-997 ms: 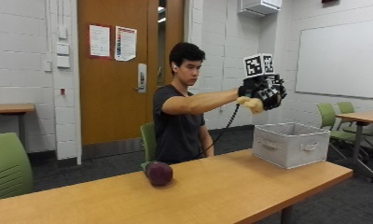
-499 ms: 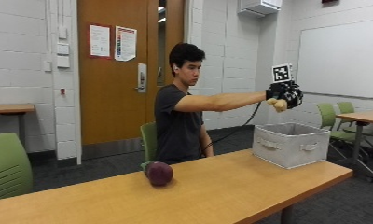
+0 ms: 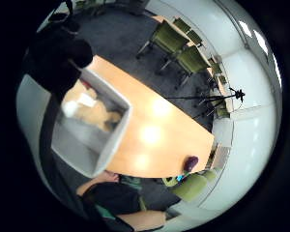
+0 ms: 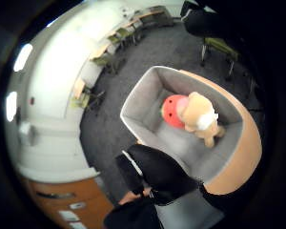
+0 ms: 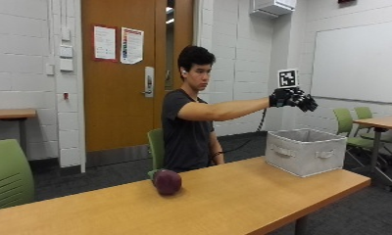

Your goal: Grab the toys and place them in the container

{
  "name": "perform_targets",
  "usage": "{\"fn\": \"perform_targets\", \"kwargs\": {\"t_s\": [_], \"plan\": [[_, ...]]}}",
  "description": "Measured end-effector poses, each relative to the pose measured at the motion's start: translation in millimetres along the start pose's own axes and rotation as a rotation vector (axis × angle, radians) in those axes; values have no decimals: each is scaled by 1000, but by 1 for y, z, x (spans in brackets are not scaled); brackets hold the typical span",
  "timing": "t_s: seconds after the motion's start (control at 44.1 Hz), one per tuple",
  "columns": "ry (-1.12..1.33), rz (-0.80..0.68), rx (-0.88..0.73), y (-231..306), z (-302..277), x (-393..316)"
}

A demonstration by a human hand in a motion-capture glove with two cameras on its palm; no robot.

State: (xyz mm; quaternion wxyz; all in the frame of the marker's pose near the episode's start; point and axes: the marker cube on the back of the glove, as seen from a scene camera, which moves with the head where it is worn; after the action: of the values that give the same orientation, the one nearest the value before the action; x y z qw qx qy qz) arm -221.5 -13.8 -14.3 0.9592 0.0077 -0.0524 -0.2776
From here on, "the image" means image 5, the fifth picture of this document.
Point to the green chair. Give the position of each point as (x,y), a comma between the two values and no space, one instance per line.
(345,127)
(156,148)
(7,176)
(364,114)

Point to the wooden table metal leg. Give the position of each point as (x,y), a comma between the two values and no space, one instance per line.
(380,125)

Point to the white wall switch box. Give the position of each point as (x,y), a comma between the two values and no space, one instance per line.
(66,51)
(66,64)

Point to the white paper red border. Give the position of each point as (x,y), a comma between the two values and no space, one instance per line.
(104,43)

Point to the grey fabric storage bin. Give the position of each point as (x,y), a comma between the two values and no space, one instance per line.
(303,153)

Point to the narrow door window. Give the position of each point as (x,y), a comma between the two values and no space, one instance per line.
(170,42)

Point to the wooden door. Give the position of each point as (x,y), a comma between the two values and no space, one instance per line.
(118,81)

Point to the dark purple eggplant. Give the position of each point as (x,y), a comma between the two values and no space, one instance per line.
(167,182)

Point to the small red wall device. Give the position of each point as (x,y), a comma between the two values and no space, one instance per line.
(66,96)

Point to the white marker cube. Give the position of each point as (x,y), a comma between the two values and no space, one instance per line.
(288,78)

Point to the white whiteboard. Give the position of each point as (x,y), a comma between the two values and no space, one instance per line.
(359,63)

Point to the person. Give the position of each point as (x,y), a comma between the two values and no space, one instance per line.
(184,130)

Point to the wooden side table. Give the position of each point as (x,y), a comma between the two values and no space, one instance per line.
(11,114)

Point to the colourful paper notice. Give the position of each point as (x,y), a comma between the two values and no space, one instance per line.
(132,45)

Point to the black wristband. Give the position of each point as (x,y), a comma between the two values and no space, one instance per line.
(216,153)

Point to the white wall-mounted unit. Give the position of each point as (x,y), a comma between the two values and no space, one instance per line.
(272,7)

